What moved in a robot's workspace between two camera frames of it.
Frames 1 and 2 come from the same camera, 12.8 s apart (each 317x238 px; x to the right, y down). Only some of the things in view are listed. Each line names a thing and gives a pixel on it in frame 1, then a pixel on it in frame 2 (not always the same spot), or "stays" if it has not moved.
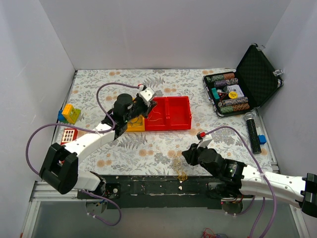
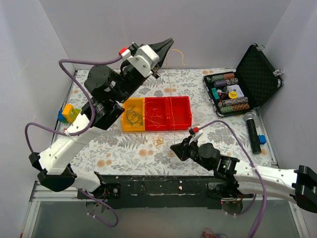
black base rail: x=157 y=191 stays
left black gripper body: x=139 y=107 to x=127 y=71
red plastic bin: x=157 y=119 stays
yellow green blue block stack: x=69 y=114 stays
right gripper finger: x=188 y=155 to x=179 y=149
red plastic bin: x=178 y=113 stays
